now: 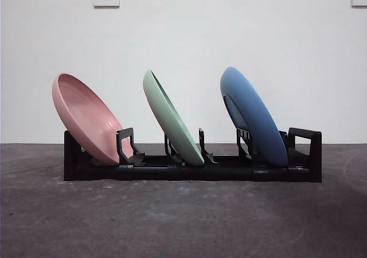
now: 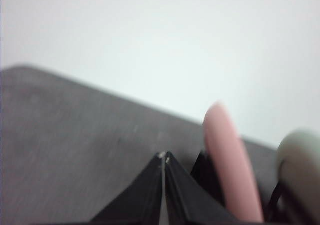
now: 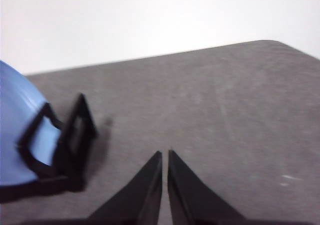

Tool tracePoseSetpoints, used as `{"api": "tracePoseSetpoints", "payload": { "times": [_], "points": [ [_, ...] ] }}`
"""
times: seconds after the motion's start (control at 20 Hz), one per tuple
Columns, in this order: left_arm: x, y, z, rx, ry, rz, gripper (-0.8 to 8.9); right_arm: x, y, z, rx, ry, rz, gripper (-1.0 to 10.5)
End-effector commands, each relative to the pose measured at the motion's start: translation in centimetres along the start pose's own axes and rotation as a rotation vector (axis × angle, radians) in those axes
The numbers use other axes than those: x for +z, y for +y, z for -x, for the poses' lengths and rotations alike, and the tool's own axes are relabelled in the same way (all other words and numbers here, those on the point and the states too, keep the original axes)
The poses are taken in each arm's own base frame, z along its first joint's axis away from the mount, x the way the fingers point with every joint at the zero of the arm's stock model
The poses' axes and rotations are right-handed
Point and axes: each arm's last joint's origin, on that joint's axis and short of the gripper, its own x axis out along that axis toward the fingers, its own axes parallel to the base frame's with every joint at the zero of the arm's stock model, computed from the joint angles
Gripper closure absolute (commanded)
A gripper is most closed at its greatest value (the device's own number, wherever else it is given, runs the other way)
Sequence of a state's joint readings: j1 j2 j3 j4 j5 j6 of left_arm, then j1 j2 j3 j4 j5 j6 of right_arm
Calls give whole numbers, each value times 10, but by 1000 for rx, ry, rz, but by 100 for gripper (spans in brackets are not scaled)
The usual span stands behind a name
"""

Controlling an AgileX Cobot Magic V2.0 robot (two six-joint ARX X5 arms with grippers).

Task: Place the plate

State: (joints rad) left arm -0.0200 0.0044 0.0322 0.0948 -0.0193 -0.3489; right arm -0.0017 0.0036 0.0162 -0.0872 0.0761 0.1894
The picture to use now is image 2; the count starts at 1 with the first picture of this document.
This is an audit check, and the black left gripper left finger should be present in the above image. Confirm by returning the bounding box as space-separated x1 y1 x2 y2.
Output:
89 151 165 225

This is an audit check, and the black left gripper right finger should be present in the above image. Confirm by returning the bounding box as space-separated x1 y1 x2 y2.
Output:
163 151 236 225

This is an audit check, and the pink plate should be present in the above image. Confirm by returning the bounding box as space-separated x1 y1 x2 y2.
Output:
202 101 265 224

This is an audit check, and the green plate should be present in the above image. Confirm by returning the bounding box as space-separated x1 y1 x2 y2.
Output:
275 128 320 225

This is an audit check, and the black dish rack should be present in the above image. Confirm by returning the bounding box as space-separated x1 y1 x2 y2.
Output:
190 149 286 225

